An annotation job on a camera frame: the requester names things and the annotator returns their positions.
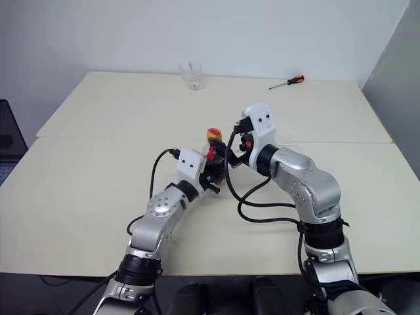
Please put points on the dark laptop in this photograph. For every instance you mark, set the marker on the dark laptop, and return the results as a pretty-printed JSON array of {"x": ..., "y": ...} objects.
[{"x": 8, "y": 131}]

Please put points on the clear bottle with dark drink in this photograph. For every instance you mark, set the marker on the clear bottle with dark drink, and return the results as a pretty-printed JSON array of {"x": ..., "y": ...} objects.
[{"x": 211, "y": 152}]

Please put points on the dark rounded shape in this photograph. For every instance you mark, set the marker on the dark rounded shape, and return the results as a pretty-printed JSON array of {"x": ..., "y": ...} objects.
[
  {"x": 192, "y": 298},
  {"x": 265, "y": 295}
]

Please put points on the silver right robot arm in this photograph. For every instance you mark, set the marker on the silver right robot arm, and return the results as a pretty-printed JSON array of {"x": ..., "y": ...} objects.
[{"x": 305, "y": 177}]

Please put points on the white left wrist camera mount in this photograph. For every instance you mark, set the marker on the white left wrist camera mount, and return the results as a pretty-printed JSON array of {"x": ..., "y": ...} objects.
[{"x": 189, "y": 162}]

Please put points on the yellow red bottle cap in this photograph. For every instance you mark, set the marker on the yellow red bottle cap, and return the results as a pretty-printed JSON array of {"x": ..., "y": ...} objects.
[{"x": 213, "y": 134}]

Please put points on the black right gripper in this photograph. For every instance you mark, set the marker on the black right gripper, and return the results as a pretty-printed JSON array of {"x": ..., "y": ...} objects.
[{"x": 246, "y": 141}]

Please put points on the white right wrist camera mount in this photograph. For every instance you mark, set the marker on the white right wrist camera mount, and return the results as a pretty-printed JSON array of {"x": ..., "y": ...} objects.
[{"x": 262, "y": 128}]

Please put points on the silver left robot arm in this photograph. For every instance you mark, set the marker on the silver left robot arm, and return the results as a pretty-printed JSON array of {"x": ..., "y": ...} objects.
[{"x": 157, "y": 210}]

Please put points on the grey partition panel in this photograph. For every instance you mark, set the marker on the grey partition panel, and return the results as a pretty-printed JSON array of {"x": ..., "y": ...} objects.
[{"x": 397, "y": 82}]

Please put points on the clear glass tumbler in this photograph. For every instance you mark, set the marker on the clear glass tumbler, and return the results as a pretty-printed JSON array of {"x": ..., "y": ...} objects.
[{"x": 191, "y": 75}]

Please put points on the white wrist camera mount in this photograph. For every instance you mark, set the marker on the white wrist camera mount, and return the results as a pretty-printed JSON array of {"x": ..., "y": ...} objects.
[
  {"x": 262, "y": 128},
  {"x": 189, "y": 162}
]

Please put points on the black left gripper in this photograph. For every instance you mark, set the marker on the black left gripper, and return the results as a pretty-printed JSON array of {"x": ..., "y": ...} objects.
[{"x": 210, "y": 184}]

